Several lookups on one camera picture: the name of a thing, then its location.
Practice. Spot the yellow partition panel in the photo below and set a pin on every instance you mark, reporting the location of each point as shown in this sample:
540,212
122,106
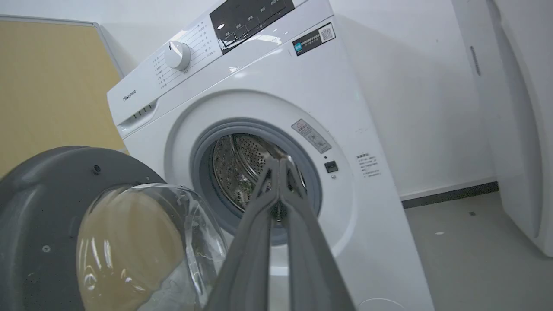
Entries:
52,90

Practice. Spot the white program dial knob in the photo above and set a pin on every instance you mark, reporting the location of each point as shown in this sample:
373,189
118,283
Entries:
177,55

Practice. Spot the black QR code sticker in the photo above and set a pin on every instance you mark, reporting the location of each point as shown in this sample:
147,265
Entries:
314,39

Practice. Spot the white appliance cabinet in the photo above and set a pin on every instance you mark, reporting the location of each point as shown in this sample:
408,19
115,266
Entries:
514,116

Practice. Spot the grey rubber door gasket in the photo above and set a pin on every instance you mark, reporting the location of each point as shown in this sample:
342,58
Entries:
203,172

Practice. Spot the grey washing machine door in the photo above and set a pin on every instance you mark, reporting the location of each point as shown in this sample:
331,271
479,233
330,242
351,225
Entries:
86,233

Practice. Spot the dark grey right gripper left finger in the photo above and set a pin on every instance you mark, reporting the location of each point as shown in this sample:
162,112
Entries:
248,255

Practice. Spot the white front-load washing machine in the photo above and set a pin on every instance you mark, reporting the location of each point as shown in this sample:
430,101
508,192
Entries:
276,129

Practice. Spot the perforated steel drum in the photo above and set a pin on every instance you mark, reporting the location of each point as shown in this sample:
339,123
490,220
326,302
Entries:
237,168

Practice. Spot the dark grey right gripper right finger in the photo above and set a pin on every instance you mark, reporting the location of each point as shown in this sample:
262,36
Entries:
311,263

